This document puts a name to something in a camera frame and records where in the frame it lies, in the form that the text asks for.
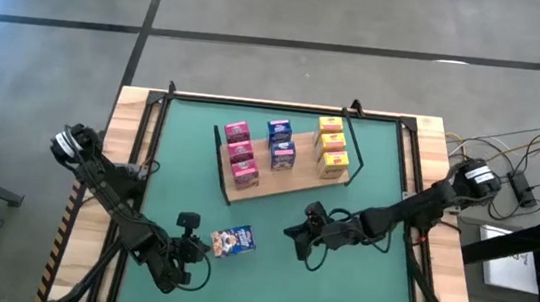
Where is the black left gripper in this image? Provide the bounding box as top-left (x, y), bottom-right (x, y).
top-left (156, 208), bottom-right (217, 297)

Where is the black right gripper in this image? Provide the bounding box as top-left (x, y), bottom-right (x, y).
top-left (280, 197), bottom-right (369, 266)

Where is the blue Frosted Flakes box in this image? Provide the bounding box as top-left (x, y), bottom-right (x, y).
top-left (264, 117), bottom-right (295, 149)
top-left (267, 138), bottom-right (299, 174)
top-left (208, 220), bottom-right (259, 263)

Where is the yellow Corn Pops box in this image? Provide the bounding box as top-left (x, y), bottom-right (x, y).
top-left (314, 148), bottom-right (352, 183)
top-left (314, 114), bottom-right (347, 143)
top-left (317, 129), bottom-right (349, 156)

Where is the pink cereal box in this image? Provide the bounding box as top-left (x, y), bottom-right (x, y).
top-left (222, 118), bottom-right (254, 146)
top-left (225, 138), bottom-right (257, 166)
top-left (228, 156), bottom-right (263, 193)

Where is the wooden shelf with black brackets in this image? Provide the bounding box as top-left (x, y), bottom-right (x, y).
top-left (204, 92), bottom-right (372, 221)

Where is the green table mat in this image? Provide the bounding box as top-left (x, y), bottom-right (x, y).
top-left (115, 92), bottom-right (438, 302)

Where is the yellow black striped strip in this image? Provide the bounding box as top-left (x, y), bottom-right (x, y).
top-left (34, 175), bottom-right (87, 302)

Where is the black beam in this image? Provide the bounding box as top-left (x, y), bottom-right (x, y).
top-left (458, 209), bottom-right (540, 274)

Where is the white board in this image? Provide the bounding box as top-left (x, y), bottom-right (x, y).
top-left (474, 223), bottom-right (540, 296)

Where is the black power brick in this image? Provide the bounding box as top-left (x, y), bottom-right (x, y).
top-left (504, 168), bottom-right (540, 209)

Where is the black metal table frame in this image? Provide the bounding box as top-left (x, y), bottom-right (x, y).
top-left (45, 68), bottom-right (502, 302)

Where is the yellow floor cable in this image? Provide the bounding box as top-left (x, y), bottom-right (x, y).
top-left (442, 131), bottom-right (540, 173)

